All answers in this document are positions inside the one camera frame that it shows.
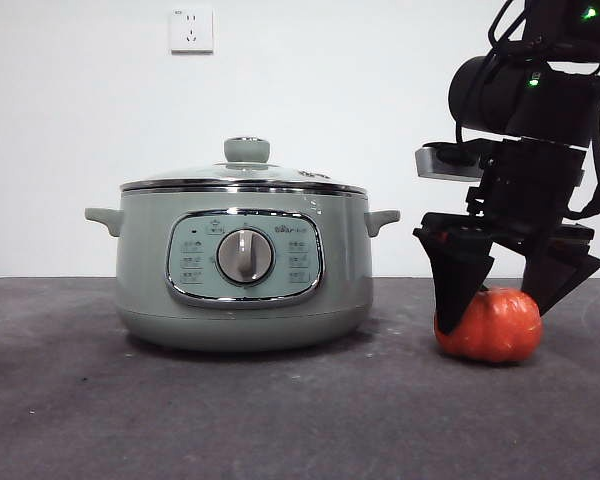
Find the pale green electric pot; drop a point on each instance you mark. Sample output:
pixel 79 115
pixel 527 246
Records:
pixel 145 280

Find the white wall socket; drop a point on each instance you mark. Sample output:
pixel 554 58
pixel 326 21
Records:
pixel 192 31

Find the glass lid with green knob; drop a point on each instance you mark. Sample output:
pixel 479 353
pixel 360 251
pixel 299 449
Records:
pixel 245 150

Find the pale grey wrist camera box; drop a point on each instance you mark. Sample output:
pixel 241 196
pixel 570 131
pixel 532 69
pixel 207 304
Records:
pixel 440 167

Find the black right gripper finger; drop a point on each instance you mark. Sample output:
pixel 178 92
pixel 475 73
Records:
pixel 455 280
pixel 555 275

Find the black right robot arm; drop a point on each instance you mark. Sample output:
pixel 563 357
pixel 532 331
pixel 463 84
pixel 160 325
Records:
pixel 505 95

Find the small orange pumpkin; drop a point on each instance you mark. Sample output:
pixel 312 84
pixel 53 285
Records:
pixel 500 330

